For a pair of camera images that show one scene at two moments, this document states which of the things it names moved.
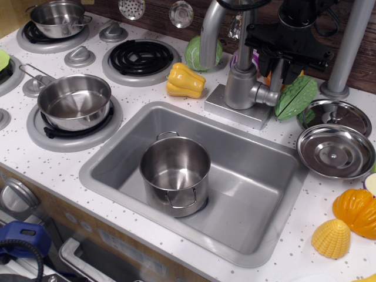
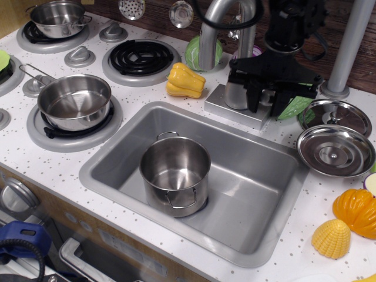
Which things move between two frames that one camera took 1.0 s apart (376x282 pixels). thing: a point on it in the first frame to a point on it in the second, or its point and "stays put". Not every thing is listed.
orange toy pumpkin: x=357 y=208 stays put
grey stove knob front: x=32 y=87 stays put
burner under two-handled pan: x=29 y=38 stays put
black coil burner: x=140 y=62 stays put
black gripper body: x=290 y=39 to x=277 y=69
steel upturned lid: x=336 y=151 stays put
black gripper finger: x=265 y=61 to x=253 y=96
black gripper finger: x=293 y=71 to x=281 y=100
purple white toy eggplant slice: x=369 y=184 stays put
